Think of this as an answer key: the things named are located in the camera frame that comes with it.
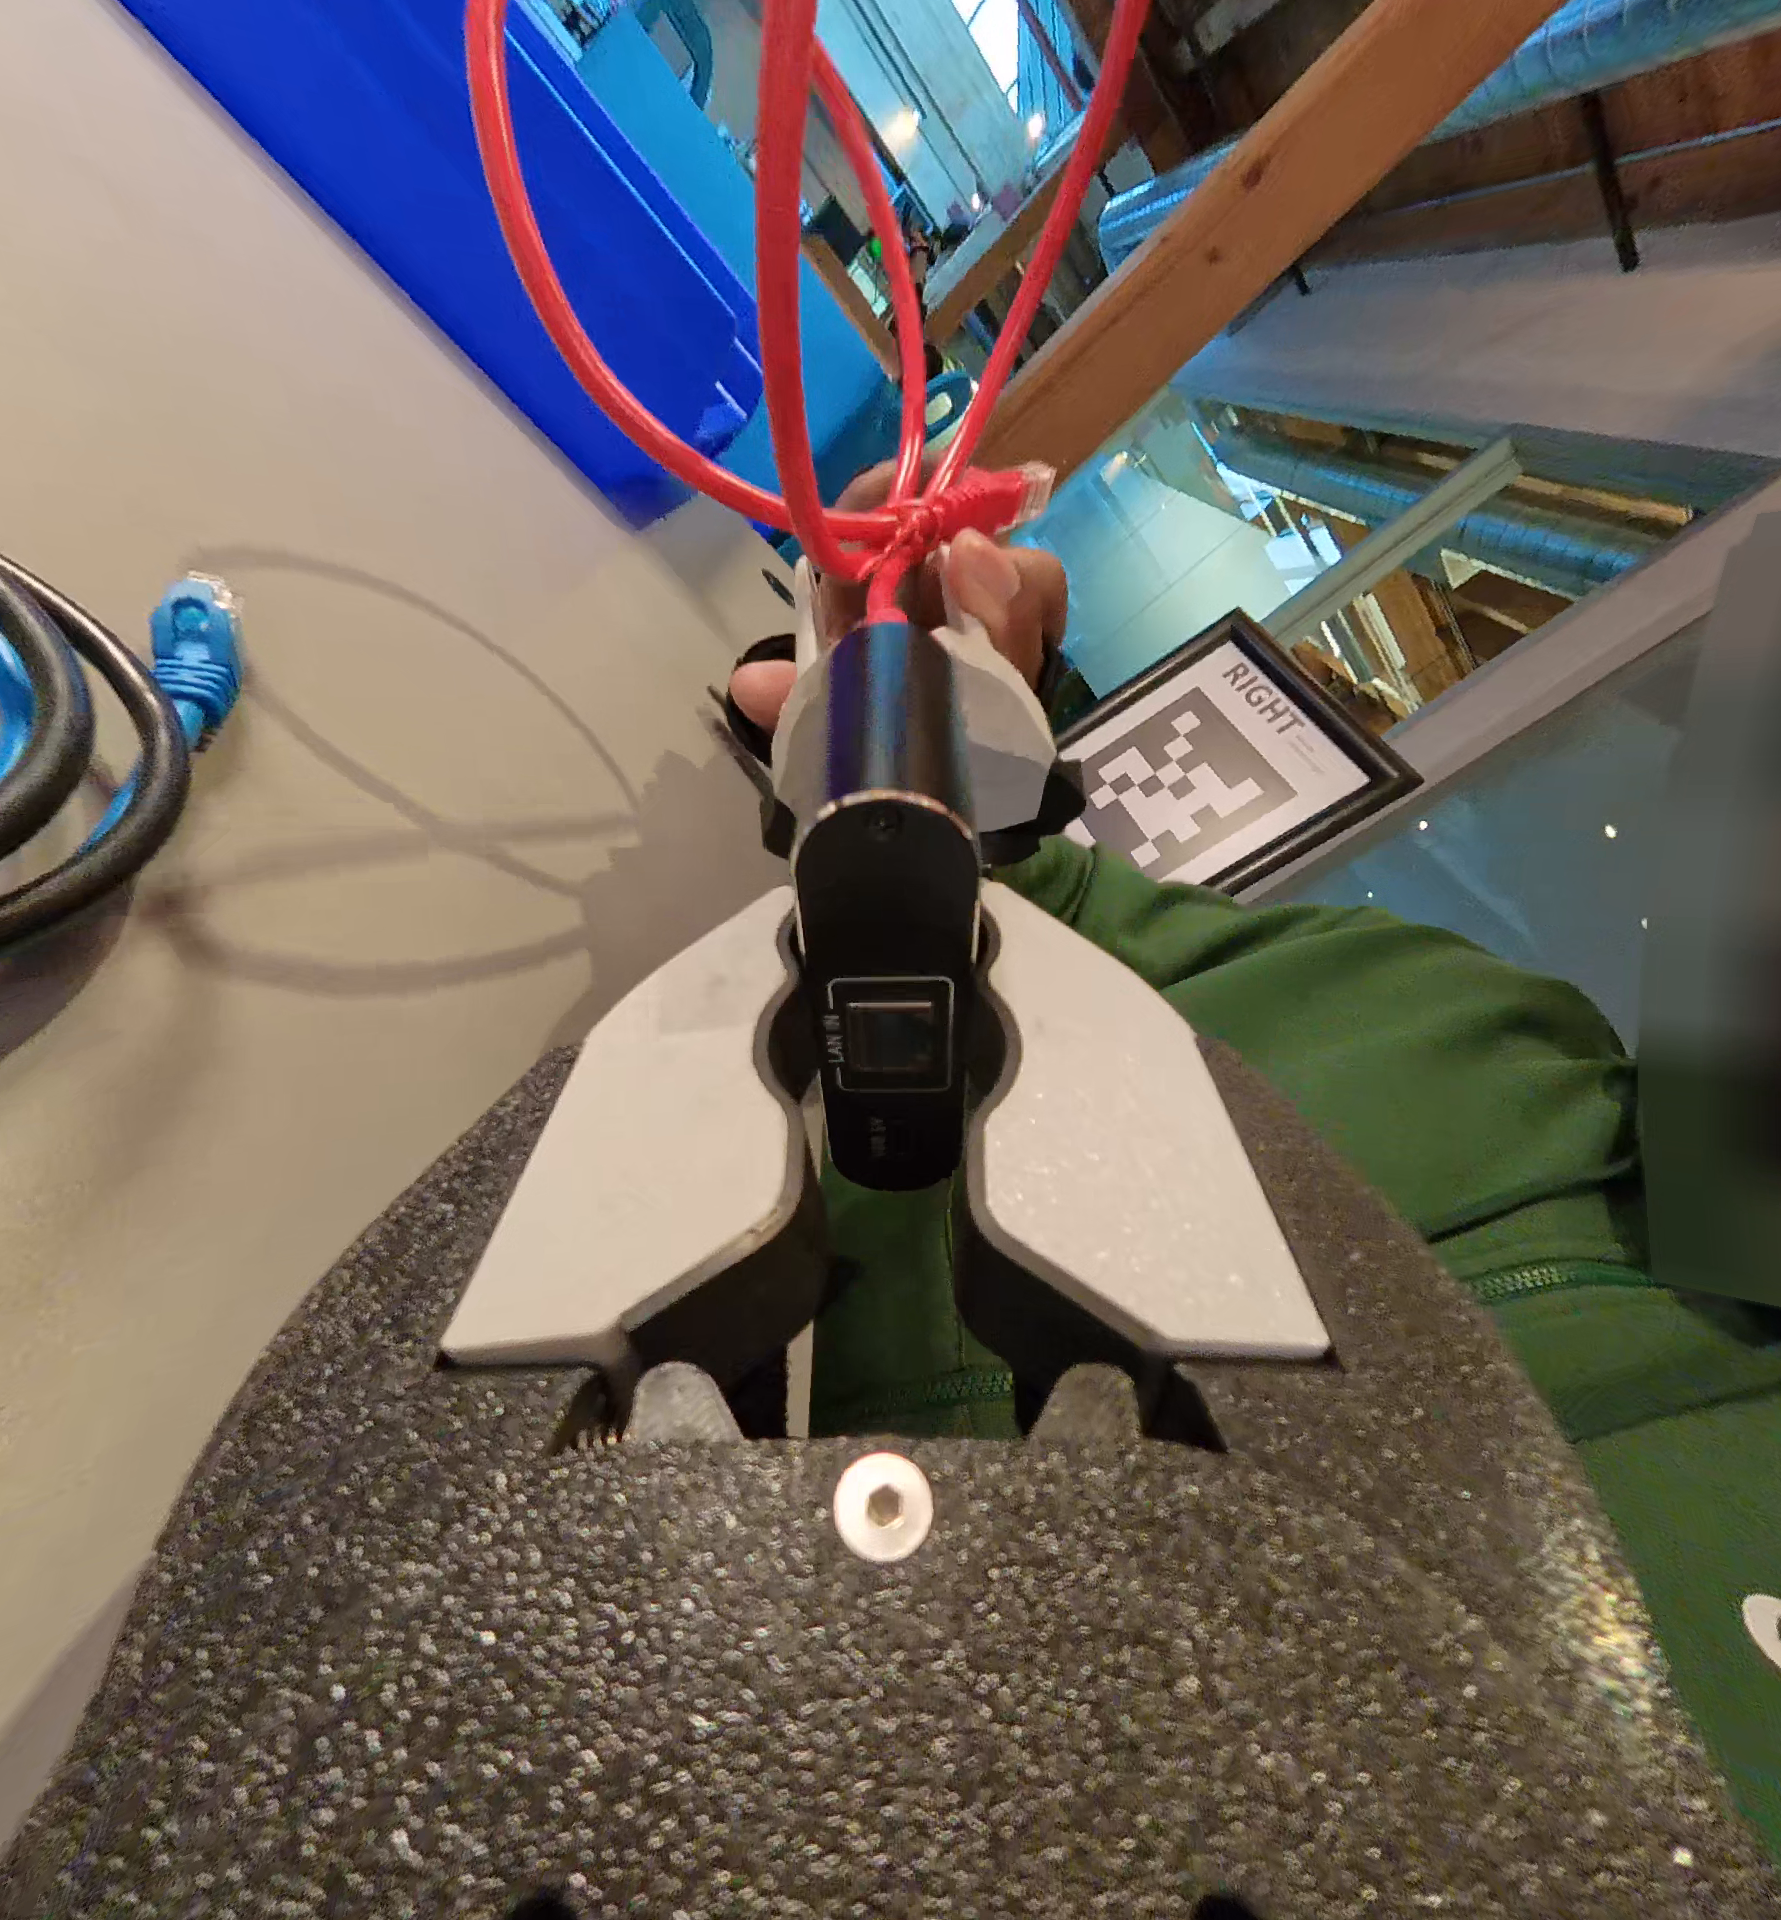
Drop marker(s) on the person's right forearm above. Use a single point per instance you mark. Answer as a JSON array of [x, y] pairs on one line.
[[1351, 1046]]

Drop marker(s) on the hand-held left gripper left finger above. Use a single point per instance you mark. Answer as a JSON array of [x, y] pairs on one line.
[[638, 1144]]

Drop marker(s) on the person's right hand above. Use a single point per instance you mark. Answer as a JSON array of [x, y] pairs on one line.
[[1009, 599]]

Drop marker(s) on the black network splitter box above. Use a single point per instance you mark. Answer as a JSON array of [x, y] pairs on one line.
[[891, 919]]

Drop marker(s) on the large blue plastic bin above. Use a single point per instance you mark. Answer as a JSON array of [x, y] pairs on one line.
[[455, 228]]

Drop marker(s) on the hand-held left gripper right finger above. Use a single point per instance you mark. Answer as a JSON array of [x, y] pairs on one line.
[[1146, 1166]]

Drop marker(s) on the wooden support post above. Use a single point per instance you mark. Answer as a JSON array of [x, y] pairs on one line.
[[1250, 210]]

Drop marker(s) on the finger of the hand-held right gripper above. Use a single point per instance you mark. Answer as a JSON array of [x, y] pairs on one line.
[[787, 751], [1009, 733]]

